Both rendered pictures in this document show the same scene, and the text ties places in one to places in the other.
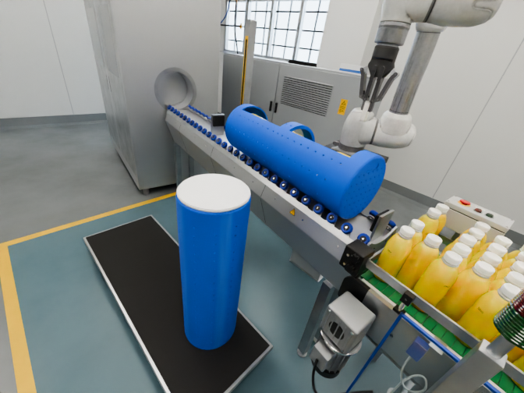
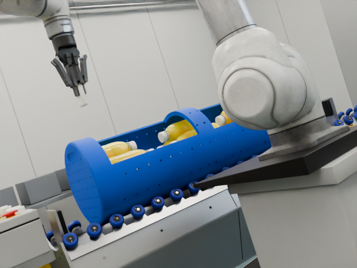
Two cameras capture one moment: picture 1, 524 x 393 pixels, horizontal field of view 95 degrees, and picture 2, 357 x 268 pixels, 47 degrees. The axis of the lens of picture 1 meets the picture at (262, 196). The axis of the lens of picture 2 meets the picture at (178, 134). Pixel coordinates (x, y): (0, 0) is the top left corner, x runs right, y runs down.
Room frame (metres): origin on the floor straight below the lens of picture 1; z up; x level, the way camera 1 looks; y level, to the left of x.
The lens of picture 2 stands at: (1.43, -1.64, 1.18)
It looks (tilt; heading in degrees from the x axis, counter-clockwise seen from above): 1 degrees down; 100
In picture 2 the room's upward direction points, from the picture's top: 18 degrees counter-clockwise
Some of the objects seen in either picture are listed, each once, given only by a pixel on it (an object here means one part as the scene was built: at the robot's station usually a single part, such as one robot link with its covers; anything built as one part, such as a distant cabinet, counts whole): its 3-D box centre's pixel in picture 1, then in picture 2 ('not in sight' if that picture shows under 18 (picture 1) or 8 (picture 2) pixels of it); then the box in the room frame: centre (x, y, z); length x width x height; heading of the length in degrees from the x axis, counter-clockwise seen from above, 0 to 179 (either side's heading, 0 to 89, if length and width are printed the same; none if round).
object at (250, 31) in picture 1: (242, 135); not in sight; (2.13, 0.26, 0.85); 0.06 x 0.06 x 1.70; 41
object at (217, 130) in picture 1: (217, 125); (325, 115); (1.79, 0.40, 1.00); 0.10 x 0.04 x 0.15; 131
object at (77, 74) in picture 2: (371, 83); (76, 69); (0.94, -0.32, 1.46); 0.04 x 0.01 x 0.11; 141
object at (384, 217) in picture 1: (379, 224); (59, 228); (0.79, -0.47, 0.99); 0.10 x 0.02 x 0.12; 131
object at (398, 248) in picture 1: (393, 255); not in sight; (0.61, -0.46, 0.99); 0.07 x 0.07 x 0.19
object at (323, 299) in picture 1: (313, 321); not in sight; (0.79, -0.38, 0.31); 0.06 x 0.06 x 0.63; 41
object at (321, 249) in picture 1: (235, 165); (300, 177); (1.58, 0.22, 0.79); 2.17 x 0.29 x 0.34; 41
